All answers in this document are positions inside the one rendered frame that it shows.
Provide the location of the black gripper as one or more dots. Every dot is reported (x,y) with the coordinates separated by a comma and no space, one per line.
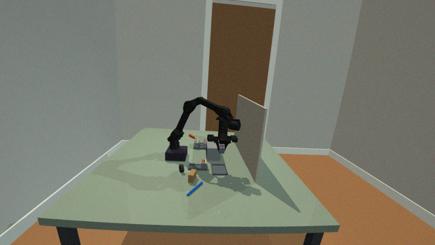
(211,138)

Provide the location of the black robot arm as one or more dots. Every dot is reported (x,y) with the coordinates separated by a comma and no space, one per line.
(225,118)

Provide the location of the tan rectangular block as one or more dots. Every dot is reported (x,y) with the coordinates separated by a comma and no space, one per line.
(191,175)

